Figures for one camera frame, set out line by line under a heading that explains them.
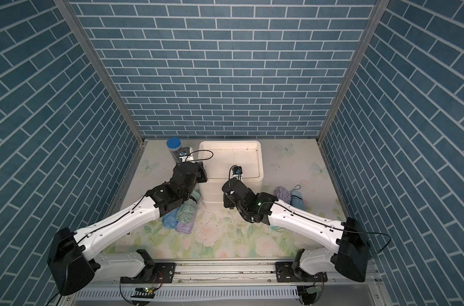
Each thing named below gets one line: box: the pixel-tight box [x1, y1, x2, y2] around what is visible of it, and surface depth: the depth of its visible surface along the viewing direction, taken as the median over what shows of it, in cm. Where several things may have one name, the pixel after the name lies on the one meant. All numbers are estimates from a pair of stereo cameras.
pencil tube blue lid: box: [166, 137, 182, 164], surface depth 96 cm
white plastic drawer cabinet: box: [198, 140, 264, 204], surface depth 82 cm
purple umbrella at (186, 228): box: [175, 212, 197, 234], surface depth 84 cm
